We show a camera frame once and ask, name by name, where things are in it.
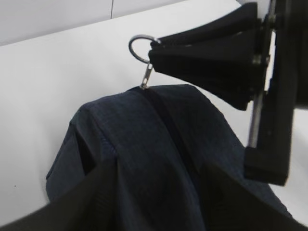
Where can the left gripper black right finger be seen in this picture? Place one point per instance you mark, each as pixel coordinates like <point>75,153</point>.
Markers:
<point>231,207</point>

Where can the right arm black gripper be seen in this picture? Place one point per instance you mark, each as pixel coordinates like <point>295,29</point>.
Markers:
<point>230,69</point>

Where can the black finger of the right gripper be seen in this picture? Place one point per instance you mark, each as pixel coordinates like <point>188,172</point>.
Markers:
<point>242,19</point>

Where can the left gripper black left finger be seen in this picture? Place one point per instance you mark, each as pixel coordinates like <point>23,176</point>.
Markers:
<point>90,206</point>

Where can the dark blue lunch bag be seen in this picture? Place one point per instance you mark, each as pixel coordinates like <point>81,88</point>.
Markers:
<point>160,138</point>

